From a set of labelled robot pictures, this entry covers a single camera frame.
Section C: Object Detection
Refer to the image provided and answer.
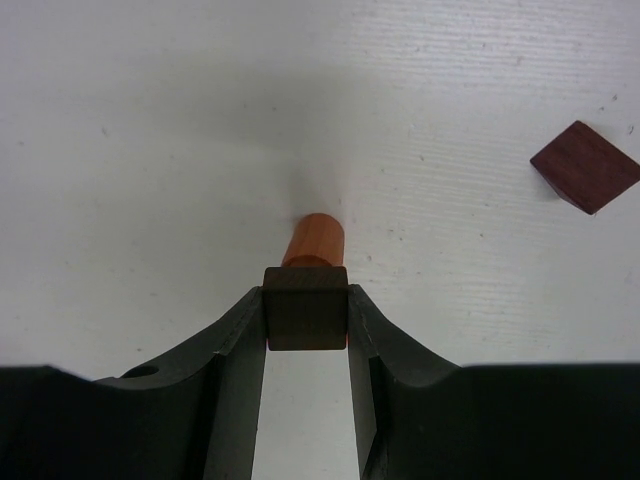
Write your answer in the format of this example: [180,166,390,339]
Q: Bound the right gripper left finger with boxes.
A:
[92,287,265,479]

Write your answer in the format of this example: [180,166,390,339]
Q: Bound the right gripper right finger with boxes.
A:
[347,285,460,479]

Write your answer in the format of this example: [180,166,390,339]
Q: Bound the dark brown wooden cube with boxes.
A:
[261,266,348,351]

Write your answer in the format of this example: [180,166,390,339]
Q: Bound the orange wooden cylinder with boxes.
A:
[278,213,346,269]

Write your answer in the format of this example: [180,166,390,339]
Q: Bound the reddish brown wooden wedge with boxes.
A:
[530,121,639,215]

